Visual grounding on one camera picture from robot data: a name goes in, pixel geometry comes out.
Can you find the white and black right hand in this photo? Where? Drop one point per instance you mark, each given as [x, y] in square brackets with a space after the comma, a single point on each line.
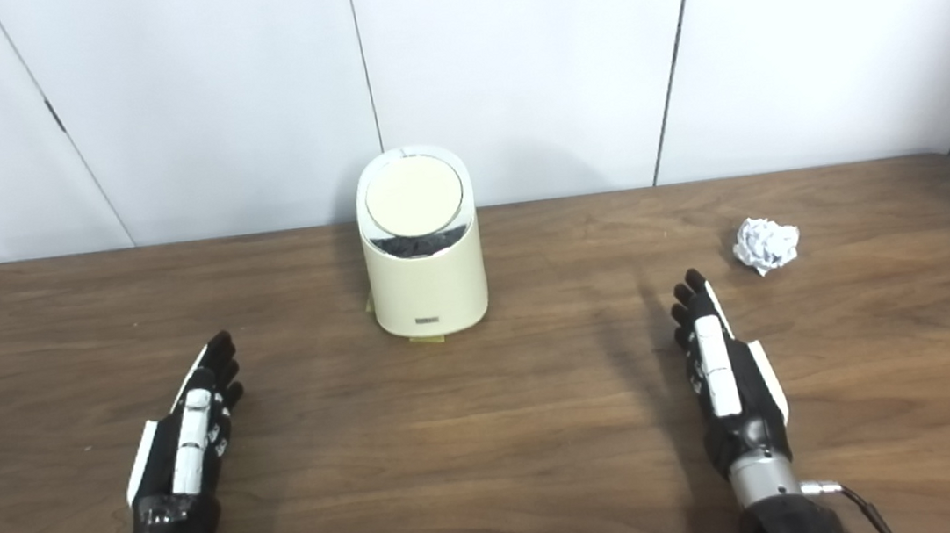
[720, 369]

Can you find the white and black left hand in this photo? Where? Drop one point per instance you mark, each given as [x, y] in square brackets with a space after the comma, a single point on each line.
[189, 438]

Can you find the white paper ball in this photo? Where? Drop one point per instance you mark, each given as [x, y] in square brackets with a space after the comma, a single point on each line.
[766, 243]

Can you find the cream-colored bin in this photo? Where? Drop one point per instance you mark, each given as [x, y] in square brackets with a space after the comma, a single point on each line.
[428, 285]

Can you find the cream round bin lid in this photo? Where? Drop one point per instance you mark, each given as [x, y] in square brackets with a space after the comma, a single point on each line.
[414, 195]

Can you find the yellow tape under bin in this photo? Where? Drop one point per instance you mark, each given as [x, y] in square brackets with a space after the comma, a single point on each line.
[430, 338]

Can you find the black wall panel hinge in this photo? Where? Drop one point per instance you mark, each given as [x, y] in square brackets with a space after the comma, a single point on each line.
[55, 116]

